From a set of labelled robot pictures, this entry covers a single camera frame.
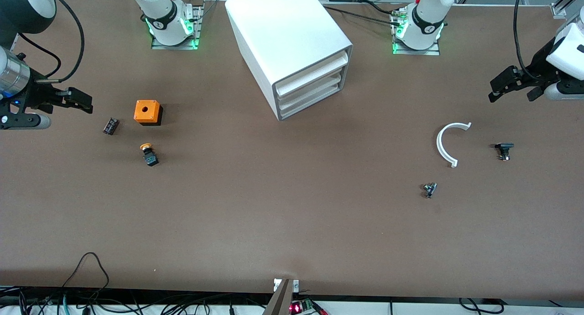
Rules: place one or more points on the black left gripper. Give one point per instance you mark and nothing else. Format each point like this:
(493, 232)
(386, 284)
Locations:
(541, 62)

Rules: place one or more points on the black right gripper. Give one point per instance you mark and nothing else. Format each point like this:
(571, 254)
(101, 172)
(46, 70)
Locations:
(36, 95)

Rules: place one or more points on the white plastic drawer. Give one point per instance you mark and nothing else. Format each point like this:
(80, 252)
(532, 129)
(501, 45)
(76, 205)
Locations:
(315, 92)
(310, 75)
(315, 104)

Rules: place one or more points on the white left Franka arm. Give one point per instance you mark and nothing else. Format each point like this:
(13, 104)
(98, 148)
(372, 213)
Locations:
(426, 23)

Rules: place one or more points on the yellow push button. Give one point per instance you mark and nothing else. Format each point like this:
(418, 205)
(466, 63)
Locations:
(149, 157)

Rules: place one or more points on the white drawer cabinet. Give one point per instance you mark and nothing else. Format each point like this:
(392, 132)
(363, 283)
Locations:
(283, 32)

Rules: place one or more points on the small black terminal block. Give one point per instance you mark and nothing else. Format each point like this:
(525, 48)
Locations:
(111, 126)

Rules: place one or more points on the black clamp part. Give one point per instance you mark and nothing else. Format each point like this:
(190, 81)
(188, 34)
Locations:
(504, 147)

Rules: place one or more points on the orange box with hole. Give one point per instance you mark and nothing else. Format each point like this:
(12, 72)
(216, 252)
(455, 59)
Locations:
(153, 114)

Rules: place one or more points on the small grey metal part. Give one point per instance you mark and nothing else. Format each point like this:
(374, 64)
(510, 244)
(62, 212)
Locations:
(430, 189)

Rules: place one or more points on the circuit board with red light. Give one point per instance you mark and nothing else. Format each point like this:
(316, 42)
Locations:
(302, 307)

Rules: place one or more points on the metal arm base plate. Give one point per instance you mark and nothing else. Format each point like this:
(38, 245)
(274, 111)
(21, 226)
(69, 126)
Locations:
(433, 52)
(191, 43)

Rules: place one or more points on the white curved plastic bracket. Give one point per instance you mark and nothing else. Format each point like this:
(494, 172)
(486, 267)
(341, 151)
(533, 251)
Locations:
(440, 144)

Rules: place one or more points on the aluminium frame profile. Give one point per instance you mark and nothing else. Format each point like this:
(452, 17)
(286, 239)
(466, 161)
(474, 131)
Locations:
(565, 2)

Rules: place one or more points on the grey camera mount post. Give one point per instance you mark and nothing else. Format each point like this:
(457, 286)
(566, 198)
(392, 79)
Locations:
(279, 301)

